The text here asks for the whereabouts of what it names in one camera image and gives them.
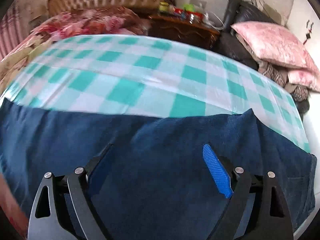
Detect wall power outlet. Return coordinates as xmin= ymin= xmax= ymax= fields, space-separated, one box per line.
xmin=189 ymin=0 xmax=207 ymax=9

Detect white charger with cable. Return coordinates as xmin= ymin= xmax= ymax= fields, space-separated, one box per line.
xmin=202 ymin=11 xmax=225 ymax=31

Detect green crumpled bag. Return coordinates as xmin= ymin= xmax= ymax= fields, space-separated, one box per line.
xmin=183 ymin=3 xmax=195 ymax=12

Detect dark wooden nightstand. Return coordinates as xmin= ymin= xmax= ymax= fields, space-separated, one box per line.
xmin=148 ymin=15 xmax=220 ymax=50

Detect blue denim jeans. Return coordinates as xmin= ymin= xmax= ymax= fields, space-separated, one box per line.
xmin=1 ymin=100 xmax=317 ymax=239

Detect black leather armchair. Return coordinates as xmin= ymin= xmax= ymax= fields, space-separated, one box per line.
xmin=213 ymin=0 xmax=310 ymax=118

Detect yellow lidded jar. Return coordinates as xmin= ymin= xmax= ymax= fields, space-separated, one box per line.
xmin=158 ymin=2 xmax=169 ymax=13

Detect large pink floral pillow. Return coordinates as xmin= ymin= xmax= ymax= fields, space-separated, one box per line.
xmin=232 ymin=21 xmax=316 ymax=69

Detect floral pink bed quilt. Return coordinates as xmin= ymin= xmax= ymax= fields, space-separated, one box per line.
xmin=1 ymin=7 xmax=151 ymax=93

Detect pink curtain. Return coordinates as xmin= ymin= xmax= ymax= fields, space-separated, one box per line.
xmin=0 ymin=2 xmax=24 ymax=60

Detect teal white checkered tablecloth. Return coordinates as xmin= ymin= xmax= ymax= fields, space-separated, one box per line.
xmin=3 ymin=35 xmax=310 ymax=151

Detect red box on nightstand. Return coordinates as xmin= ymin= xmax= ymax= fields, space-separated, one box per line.
xmin=172 ymin=7 xmax=203 ymax=22

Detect left hand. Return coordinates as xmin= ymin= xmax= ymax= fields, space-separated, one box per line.
xmin=0 ymin=174 xmax=29 ymax=239

